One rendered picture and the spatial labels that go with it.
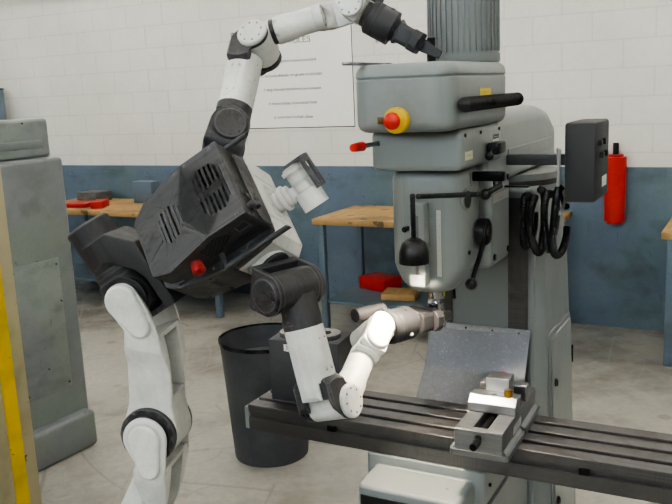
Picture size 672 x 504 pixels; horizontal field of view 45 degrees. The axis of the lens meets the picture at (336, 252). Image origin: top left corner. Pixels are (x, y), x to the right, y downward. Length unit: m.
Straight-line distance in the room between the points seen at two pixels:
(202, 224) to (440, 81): 0.62
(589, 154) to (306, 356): 0.93
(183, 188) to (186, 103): 6.01
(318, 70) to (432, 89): 5.19
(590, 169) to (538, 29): 4.20
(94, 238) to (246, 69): 0.56
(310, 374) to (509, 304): 0.91
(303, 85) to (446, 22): 4.90
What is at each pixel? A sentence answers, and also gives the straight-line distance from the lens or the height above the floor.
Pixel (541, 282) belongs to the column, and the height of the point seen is 1.24.
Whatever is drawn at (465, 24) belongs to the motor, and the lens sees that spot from 2.28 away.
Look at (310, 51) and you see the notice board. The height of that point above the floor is 2.16.
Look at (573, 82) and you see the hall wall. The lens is 6.33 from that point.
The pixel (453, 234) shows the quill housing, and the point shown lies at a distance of 2.07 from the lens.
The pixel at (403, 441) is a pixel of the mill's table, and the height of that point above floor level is 0.90.
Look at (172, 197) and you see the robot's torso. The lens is 1.87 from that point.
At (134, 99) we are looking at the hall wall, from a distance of 8.24.
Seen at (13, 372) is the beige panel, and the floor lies 0.84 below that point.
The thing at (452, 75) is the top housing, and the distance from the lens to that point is 1.92.
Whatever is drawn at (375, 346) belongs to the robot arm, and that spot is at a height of 1.23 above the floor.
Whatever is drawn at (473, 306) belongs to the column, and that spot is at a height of 1.16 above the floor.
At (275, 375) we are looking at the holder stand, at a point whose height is 1.02.
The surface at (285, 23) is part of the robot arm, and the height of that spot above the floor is 2.01.
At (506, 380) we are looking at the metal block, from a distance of 2.18.
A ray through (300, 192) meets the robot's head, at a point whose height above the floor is 1.61.
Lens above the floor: 1.83
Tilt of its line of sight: 11 degrees down
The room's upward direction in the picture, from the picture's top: 3 degrees counter-clockwise
